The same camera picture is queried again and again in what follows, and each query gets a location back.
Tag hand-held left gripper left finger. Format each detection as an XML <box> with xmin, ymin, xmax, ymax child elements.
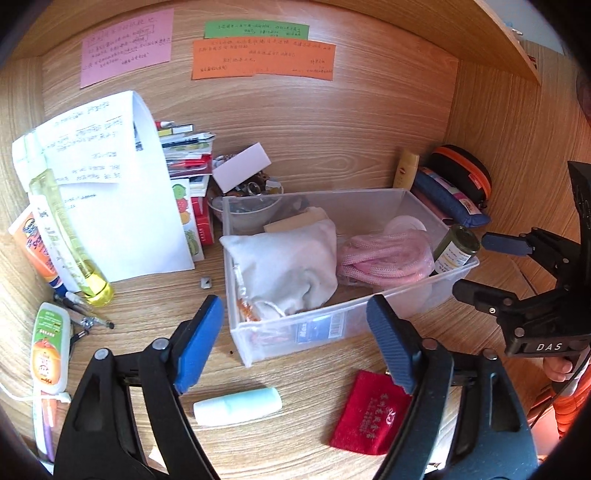
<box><xmin>54</xmin><ymin>294</ymin><xmax>225</xmax><ymax>480</ymax></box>

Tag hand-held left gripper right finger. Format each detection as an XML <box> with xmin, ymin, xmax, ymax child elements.
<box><xmin>366</xmin><ymin>294</ymin><xmax>539</xmax><ymax>480</ymax></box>

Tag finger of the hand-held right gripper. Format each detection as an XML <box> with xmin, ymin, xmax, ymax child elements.
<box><xmin>481</xmin><ymin>226</ymin><xmax>583</xmax><ymax>288</ymax></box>
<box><xmin>452</xmin><ymin>279</ymin><xmax>573</xmax><ymax>341</ymax></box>

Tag dark green glass bottle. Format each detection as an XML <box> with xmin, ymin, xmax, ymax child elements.
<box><xmin>433</xmin><ymin>224</ymin><xmax>481</xmax><ymax>275</ymax></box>

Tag clear plastic storage bin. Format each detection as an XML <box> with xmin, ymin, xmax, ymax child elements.
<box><xmin>222</xmin><ymin>189</ymin><xmax>480</xmax><ymax>367</ymax></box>

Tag red fabric pouch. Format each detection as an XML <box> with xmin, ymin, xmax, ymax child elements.
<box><xmin>330</xmin><ymin>370</ymin><xmax>413</xmax><ymax>455</ymax></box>

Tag teal plastic tube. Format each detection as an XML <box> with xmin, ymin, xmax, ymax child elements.
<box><xmin>193</xmin><ymin>387</ymin><xmax>282</xmax><ymax>426</ymax></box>

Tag blue packet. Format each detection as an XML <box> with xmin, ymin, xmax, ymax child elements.
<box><xmin>294</xmin><ymin>316</ymin><xmax>348</xmax><ymax>343</ymax></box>

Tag pink braided rope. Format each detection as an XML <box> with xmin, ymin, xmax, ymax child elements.
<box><xmin>337</xmin><ymin>230</ymin><xmax>435</xmax><ymax>288</ymax></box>

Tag pink round device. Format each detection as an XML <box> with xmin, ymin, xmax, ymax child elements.
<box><xmin>382</xmin><ymin>215</ymin><xmax>428</xmax><ymax>237</ymax></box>

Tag white drawstring cloth pouch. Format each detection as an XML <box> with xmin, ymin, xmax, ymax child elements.
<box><xmin>219</xmin><ymin>219</ymin><xmax>339</xmax><ymax>320</ymax></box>

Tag person's right forearm orange sleeve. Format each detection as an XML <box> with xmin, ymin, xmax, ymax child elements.
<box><xmin>551</xmin><ymin>364</ymin><xmax>591</xmax><ymax>441</ymax></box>

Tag wooden desktop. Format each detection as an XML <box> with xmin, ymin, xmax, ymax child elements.
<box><xmin>0</xmin><ymin>185</ymin><xmax>566</xmax><ymax>480</ymax></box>

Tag person's right hand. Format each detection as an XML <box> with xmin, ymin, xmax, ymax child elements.
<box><xmin>542</xmin><ymin>355</ymin><xmax>578</xmax><ymax>384</ymax></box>

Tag navy fabric pouch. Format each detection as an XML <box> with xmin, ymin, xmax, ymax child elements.
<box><xmin>411</xmin><ymin>167</ymin><xmax>491</xmax><ymax>228</ymax></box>

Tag black orange zip case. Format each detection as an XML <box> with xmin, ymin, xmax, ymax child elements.
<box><xmin>425</xmin><ymin>145</ymin><xmax>493</xmax><ymax>209</ymax></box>

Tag red small box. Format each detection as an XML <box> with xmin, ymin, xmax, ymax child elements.
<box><xmin>191</xmin><ymin>196</ymin><xmax>214</xmax><ymax>246</ymax></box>

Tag small yellow bottle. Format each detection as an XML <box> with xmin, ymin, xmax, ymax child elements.
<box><xmin>392</xmin><ymin>148</ymin><xmax>420</xmax><ymax>190</ymax></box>

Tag fruit sticker sheet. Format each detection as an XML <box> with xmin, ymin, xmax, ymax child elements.
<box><xmin>171</xmin><ymin>178</ymin><xmax>204</xmax><ymax>262</ymax></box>

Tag white ceramic bowl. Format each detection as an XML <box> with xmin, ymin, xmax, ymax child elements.
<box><xmin>207</xmin><ymin>191</ymin><xmax>279</xmax><ymax>236</ymax></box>

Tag white bottle orange label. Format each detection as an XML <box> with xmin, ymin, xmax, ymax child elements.
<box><xmin>31</xmin><ymin>302</ymin><xmax>71</xmax><ymax>393</ymax></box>

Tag yellow spray bottle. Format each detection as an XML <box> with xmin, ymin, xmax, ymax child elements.
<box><xmin>28</xmin><ymin>168</ymin><xmax>114</xmax><ymax>308</ymax></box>

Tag white handwritten paper sheets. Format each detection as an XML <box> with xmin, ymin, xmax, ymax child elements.
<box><xmin>11</xmin><ymin>91</ymin><xmax>195</xmax><ymax>283</ymax></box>

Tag white cream tube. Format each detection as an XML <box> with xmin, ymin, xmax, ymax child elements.
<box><xmin>31</xmin><ymin>194</ymin><xmax>80</xmax><ymax>294</ymax></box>

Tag purple highlighter marker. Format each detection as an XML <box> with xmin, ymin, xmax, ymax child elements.
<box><xmin>36</xmin><ymin>421</ymin><xmax>56</xmax><ymax>463</ymax></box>

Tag orange sunscreen tube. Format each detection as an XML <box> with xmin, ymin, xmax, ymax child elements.
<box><xmin>9</xmin><ymin>205</ymin><xmax>62</xmax><ymax>291</ymax></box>

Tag stack of small boxes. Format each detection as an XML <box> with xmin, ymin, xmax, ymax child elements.
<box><xmin>154</xmin><ymin>121</ymin><xmax>216</xmax><ymax>177</ymax></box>

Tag orange paper note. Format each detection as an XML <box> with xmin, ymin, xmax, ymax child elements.
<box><xmin>191</xmin><ymin>38</ymin><xmax>337</xmax><ymax>82</ymax></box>

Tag pink paper note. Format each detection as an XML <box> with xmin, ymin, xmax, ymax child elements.
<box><xmin>81</xmin><ymin>8</ymin><xmax>175</xmax><ymax>89</ymax></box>

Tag green paper note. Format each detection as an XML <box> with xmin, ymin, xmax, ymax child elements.
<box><xmin>204</xmin><ymin>21</ymin><xmax>310</xmax><ymax>40</ymax></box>

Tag white charging cable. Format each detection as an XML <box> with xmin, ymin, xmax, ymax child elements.
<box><xmin>0</xmin><ymin>382</ymin><xmax>71</xmax><ymax>403</ymax></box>

